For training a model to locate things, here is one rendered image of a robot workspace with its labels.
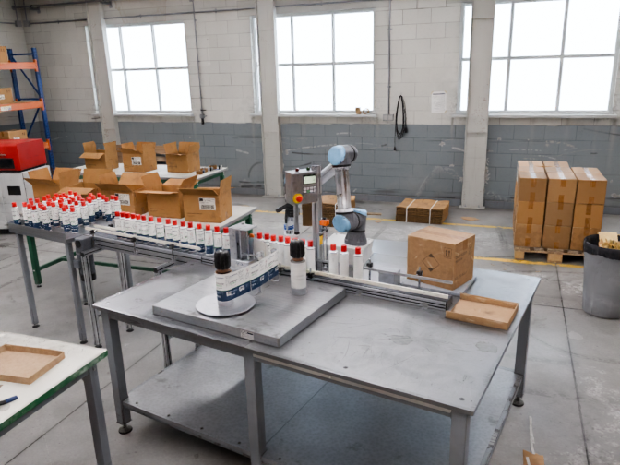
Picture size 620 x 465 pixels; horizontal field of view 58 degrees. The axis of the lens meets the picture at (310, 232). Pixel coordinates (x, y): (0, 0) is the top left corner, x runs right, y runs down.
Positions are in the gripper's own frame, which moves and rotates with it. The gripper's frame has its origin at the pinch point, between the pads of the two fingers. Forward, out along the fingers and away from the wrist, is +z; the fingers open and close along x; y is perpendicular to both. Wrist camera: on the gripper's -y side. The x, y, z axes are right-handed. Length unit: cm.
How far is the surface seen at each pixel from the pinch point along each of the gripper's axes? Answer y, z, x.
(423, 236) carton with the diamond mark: 98, -12, -37
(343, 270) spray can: 56, 6, -56
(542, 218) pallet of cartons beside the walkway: 175, 53, 271
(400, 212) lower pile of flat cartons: 3, 87, 387
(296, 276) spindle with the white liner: 38, 1, -83
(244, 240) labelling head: -7, -7, -54
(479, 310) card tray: 131, 17, -65
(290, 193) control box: 22, -35, -47
